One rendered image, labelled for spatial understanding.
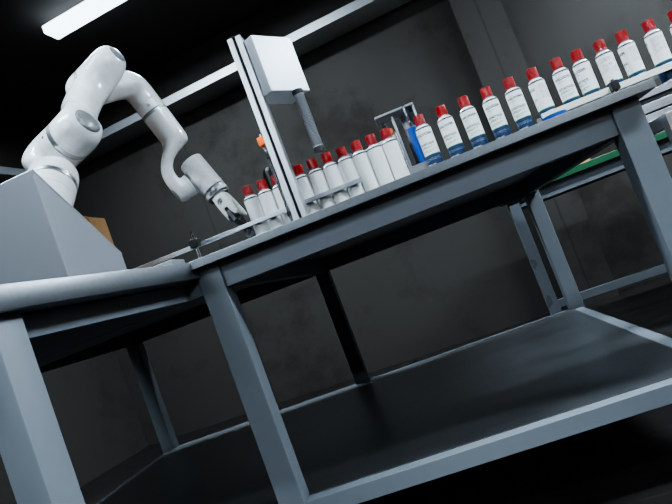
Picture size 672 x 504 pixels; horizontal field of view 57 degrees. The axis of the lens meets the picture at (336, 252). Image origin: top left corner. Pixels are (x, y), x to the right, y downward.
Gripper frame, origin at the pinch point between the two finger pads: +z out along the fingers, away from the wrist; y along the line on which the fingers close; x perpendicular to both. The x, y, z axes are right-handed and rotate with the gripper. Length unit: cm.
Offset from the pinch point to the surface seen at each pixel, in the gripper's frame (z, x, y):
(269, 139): -12.7, -26.8, -16.7
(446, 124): 18, -71, -3
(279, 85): -23.7, -39.9, -15.1
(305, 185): 2.2, -24.7, -2.2
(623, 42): 35, -126, -2
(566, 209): 80, -124, 214
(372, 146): 7.5, -49.3, -2.6
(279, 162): -5.5, -24.4, -15.9
